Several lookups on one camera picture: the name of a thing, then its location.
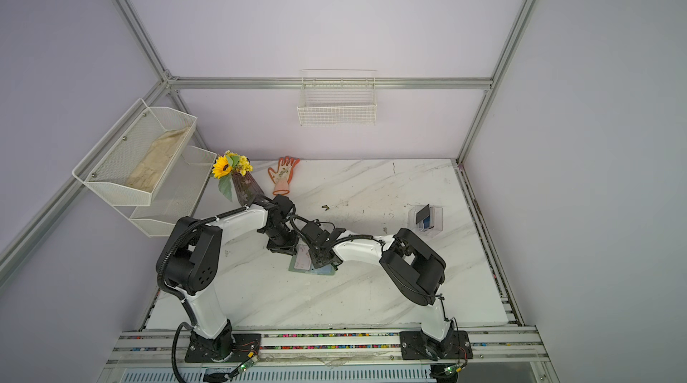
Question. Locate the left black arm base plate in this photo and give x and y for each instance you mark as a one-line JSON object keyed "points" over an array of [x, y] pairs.
{"points": [[228, 348]]}

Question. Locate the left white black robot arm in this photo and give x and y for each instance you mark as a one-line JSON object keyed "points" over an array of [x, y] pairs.
{"points": [[188, 266]]}

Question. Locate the stack of assorted cards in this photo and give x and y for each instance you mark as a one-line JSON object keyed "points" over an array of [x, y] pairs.
{"points": [[425, 218]]}

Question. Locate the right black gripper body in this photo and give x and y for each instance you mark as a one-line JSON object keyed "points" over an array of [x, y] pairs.
{"points": [[315, 255]]}

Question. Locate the beige cloth glove in basket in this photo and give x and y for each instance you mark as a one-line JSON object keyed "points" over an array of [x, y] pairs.
{"points": [[150, 170]]}

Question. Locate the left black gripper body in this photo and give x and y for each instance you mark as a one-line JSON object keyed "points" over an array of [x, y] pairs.
{"points": [[281, 240]]}

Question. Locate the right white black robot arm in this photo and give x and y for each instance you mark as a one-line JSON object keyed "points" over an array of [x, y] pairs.
{"points": [[415, 269]]}

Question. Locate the lower white mesh shelf basket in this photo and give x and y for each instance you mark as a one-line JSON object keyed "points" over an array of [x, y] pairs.
{"points": [[179, 194]]}

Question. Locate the dark glass vase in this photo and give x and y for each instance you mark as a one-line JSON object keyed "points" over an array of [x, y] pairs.
{"points": [[246, 188]]}

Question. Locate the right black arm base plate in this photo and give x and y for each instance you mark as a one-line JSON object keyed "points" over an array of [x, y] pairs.
{"points": [[415, 345]]}

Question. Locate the white floral credit card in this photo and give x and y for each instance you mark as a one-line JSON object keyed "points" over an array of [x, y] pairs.
{"points": [[302, 260]]}

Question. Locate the white wire wall basket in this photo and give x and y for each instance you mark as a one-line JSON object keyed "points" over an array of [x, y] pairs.
{"points": [[337, 97]]}

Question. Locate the clear acrylic card box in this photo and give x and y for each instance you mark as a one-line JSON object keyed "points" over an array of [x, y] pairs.
{"points": [[439, 223]]}

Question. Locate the upper white mesh shelf basket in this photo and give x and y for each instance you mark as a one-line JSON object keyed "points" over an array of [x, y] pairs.
{"points": [[107, 166]]}

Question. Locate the white mesh shelf basket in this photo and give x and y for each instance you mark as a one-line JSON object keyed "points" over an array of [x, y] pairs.
{"points": [[107, 166], [179, 194]]}

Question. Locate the orange white work glove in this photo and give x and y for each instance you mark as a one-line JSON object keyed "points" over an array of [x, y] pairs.
{"points": [[282, 175]]}

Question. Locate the yellow sunflower bouquet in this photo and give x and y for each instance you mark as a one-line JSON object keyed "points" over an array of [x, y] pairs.
{"points": [[224, 166]]}

